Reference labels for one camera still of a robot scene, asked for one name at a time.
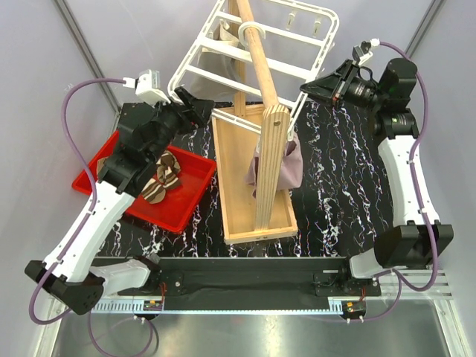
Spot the grey beige sock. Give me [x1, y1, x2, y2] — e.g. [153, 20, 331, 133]
[190, 19, 242, 101]

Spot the purple cable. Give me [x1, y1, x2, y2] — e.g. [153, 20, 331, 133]
[28, 77, 155, 357]
[308, 40, 442, 324]

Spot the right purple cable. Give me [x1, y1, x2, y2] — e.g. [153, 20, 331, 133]
[308, 40, 442, 324]

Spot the brown argyle sock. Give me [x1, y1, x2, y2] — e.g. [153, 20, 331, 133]
[96, 157, 108, 178]

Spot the mauve sock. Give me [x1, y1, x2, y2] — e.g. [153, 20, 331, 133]
[244, 132, 303, 198]

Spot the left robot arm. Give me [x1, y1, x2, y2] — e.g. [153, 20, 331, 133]
[25, 86, 215, 325]

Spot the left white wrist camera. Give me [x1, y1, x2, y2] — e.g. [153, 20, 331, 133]
[123, 69, 171, 108]

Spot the wooden stand with tray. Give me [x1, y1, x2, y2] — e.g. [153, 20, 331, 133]
[212, 1, 298, 245]

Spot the red plastic tray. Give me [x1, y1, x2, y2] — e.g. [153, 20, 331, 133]
[71, 129, 217, 235]

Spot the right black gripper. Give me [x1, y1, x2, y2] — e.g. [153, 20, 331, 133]
[299, 59, 385, 112]

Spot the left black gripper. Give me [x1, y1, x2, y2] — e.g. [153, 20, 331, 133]
[147, 87, 216, 164]

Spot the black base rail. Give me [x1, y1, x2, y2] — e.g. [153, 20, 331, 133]
[109, 257, 381, 315]

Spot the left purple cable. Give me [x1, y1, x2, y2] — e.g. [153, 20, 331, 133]
[28, 77, 155, 357]

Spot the white clip hanger frame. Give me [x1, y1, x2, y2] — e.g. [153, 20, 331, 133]
[167, 1, 340, 141]

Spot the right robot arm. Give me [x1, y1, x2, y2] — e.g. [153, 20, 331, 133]
[300, 58, 454, 295]

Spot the black marble mat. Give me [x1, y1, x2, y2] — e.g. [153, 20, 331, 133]
[100, 102, 393, 257]

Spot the brown striped sock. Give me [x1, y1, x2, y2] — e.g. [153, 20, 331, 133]
[141, 150, 181, 205]

